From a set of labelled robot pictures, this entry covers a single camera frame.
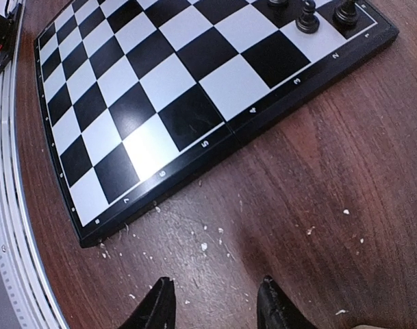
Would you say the black pawn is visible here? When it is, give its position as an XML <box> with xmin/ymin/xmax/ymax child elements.
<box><xmin>295</xmin><ymin>0</ymin><xmax>320</xmax><ymax>34</ymax></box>

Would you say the black corner rook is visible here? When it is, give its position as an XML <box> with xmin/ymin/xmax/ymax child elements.
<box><xmin>333</xmin><ymin>0</ymin><xmax>359</xmax><ymax>27</ymax></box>

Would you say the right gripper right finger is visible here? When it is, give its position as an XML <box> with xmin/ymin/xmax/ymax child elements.
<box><xmin>257</xmin><ymin>276</ymin><xmax>316</xmax><ymax>329</ymax></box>

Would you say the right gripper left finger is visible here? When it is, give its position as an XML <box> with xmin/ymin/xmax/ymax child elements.
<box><xmin>119</xmin><ymin>277</ymin><xmax>175</xmax><ymax>329</ymax></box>

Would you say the front aluminium rail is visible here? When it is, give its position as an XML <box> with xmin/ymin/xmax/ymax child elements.
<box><xmin>0</xmin><ymin>0</ymin><xmax>71</xmax><ymax>329</ymax></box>

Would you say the black white chessboard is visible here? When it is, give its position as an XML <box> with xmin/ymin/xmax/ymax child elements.
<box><xmin>34</xmin><ymin>1</ymin><xmax>399</xmax><ymax>248</ymax></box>

